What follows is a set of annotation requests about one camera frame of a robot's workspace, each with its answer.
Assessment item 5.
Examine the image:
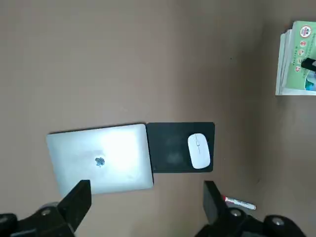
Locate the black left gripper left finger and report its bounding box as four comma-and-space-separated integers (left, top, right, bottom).
0, 179, 92, 237

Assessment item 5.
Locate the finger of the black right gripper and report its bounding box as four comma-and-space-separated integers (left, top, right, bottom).
301, 57, 316, 72

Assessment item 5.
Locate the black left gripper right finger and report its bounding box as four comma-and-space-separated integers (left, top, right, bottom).
197, 180, 309, 237

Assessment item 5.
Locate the colourful juice recipe book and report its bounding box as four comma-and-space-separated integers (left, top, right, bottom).
283, 20, 316, 91

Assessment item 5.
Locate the silver laptop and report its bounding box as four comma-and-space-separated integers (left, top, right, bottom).
46, 123, 155, 196

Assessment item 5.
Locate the white marker with red cap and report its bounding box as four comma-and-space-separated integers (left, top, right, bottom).
221, 195, 257, 211

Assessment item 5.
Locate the white computer mouse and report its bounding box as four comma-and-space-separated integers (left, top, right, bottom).
187, 133, 211, 170

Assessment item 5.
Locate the black mouse mat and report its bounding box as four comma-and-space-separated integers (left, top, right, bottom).
146, 121, 215, 173

